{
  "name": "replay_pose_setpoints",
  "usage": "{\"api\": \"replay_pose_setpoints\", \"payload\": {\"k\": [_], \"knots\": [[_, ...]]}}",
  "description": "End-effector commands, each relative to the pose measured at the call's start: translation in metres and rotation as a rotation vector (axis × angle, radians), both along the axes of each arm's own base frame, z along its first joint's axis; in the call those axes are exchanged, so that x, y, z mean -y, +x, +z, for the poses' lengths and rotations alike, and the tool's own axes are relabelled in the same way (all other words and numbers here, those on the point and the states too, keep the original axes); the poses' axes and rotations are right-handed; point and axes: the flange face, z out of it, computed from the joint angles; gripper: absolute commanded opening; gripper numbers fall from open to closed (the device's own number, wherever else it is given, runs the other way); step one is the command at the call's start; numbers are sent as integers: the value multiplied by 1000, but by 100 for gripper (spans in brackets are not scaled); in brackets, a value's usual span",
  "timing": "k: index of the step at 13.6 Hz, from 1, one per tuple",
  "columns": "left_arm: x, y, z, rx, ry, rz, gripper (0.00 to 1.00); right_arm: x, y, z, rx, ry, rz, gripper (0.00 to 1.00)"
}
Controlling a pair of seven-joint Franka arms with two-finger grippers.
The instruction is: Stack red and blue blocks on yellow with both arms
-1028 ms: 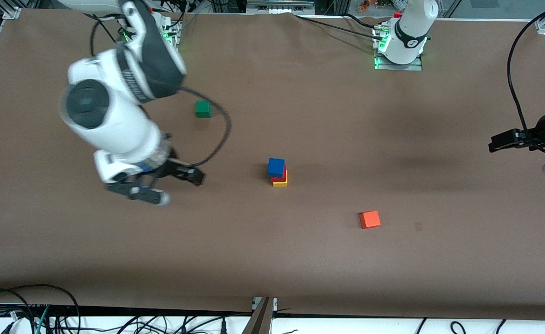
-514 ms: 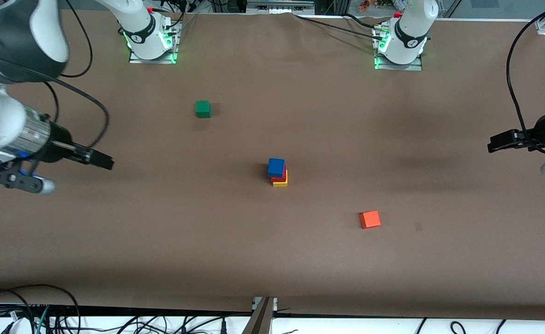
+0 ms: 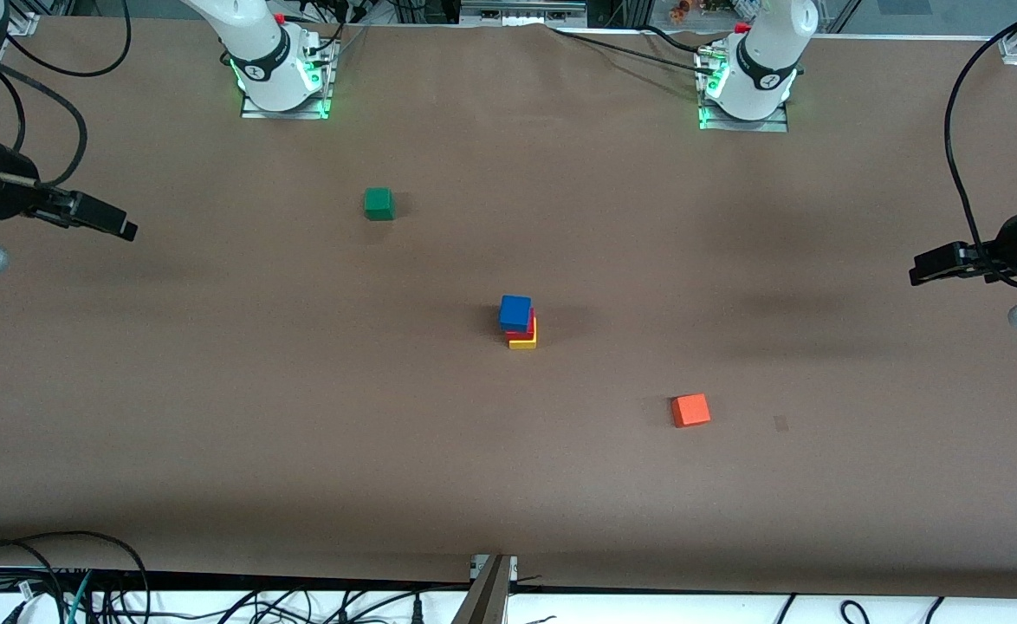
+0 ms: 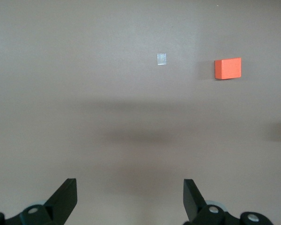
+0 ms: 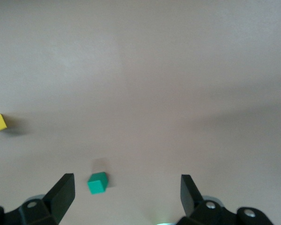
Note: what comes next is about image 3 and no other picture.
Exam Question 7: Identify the green cable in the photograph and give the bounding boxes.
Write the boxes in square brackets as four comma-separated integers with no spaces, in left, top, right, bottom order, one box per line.
[65,570,95,624]

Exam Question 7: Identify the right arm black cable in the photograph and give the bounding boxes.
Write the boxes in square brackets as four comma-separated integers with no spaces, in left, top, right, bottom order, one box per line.
[0,0,133,189]

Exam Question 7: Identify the small metal edge bracket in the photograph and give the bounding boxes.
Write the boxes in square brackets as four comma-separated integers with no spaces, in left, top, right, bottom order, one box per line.
[470,555,518,583]

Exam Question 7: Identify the orange cube block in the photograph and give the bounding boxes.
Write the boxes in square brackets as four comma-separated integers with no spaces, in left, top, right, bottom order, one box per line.
[670,393,712,429]

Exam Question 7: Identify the long black table cable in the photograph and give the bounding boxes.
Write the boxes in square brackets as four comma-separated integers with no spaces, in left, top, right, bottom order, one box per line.
[547,24,717,75]

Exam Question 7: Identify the large looped black cable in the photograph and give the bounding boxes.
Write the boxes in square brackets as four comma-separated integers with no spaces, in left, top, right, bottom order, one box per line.
[0,531,152,624]

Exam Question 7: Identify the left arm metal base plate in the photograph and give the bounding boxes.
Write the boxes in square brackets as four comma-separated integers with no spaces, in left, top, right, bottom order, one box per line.
[697,42,791,133]

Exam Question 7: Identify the short black table cable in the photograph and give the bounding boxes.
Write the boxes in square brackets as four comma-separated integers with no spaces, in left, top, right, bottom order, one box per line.
[643,24,717,57]

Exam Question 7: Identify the aluminium background rail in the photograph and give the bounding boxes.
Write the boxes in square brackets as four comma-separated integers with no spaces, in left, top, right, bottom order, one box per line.
[461,0,587,23]

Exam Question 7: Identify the blue cube block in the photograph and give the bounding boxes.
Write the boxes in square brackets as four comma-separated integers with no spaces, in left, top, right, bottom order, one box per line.
[499,295,534,334]

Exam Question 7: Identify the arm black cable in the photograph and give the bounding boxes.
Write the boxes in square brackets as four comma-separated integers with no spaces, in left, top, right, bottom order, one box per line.
[0,0,133,189]
[945,0,1017,289]

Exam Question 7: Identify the dark slanted post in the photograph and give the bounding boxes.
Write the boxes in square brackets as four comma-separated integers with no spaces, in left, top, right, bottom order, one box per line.
[450,555,511,624]

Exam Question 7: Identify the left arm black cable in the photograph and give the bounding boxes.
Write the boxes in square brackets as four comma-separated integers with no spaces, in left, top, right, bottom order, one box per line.
[945,0,1017,289]

